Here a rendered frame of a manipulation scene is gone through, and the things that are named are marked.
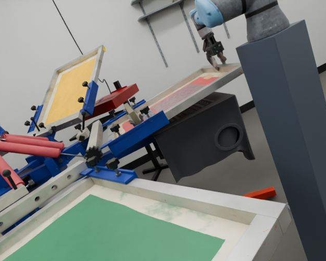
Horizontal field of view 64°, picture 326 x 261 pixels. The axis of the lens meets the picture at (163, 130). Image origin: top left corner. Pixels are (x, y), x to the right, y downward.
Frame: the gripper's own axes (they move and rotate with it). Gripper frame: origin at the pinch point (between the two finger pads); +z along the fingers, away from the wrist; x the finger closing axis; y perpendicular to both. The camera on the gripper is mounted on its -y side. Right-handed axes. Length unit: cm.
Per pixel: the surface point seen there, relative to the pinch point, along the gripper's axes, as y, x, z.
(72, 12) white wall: -200, -54, -110
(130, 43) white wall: -200, -12, -47
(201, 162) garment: 20, -41, 36
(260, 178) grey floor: -39, 6, 109
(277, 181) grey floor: -25, 12, 110
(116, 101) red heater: -90, -64, -4
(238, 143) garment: 22.7, -18.7, 36.5
